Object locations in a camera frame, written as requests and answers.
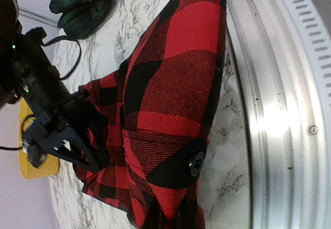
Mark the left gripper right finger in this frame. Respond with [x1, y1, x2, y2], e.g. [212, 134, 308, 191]
[174, 197, 198, 229]

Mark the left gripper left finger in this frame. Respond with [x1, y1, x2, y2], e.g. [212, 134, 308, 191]
[147, 197, 165, 229]

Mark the yellow plastic basket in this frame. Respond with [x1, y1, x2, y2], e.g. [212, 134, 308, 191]
[19, 99, 59, 180]

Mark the aluminium front rail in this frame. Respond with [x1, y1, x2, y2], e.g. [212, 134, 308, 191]
[227, 0, 330, 228]

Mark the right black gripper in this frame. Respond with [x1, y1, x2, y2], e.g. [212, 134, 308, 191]
[15, 66, 110, 173]

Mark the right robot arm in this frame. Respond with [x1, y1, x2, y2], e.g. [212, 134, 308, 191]
[1, 0, 110, 173]

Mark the dark green plaid skirt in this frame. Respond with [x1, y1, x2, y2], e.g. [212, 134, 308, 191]
[49, 0, 112, 39]

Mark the red black plaid shirt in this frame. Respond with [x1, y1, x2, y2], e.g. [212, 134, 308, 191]
[73, 0, 227, 228]

